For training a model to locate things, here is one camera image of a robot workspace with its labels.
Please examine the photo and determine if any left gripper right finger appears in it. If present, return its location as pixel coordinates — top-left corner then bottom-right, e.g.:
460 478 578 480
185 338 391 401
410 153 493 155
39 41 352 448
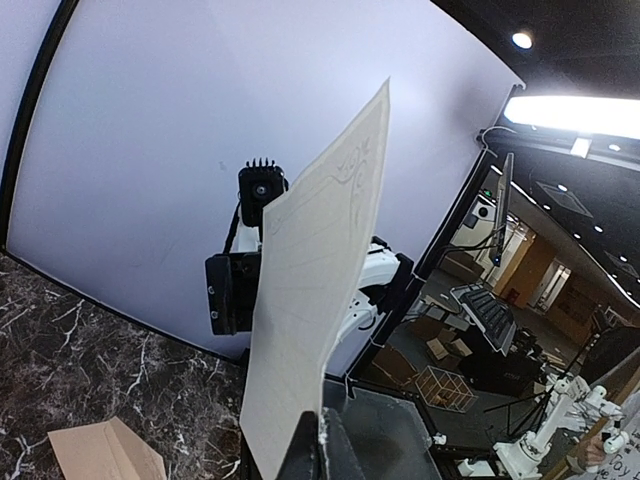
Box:
319 407 366 480

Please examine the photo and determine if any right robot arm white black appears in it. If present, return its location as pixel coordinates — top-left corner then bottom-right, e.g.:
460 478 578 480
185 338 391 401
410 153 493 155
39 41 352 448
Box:
205 236 412 365

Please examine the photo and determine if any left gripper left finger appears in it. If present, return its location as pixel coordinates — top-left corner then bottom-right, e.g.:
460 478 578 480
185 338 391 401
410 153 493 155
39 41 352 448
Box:
276 411 320 480

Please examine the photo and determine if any black frame post left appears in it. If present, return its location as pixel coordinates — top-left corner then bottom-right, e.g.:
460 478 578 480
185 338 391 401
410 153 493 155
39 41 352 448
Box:
1 1 78 252

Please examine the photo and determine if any brown paper envelope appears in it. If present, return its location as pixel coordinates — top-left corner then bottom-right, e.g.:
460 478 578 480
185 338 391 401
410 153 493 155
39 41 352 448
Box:
47 417 167 480

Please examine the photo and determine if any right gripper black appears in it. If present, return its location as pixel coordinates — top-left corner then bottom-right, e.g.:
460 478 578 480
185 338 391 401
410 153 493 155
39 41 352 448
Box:
205 252 261 335

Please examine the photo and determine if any cream decorated letter paper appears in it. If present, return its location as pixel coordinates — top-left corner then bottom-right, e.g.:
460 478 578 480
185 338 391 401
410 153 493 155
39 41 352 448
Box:
240 82 390 479

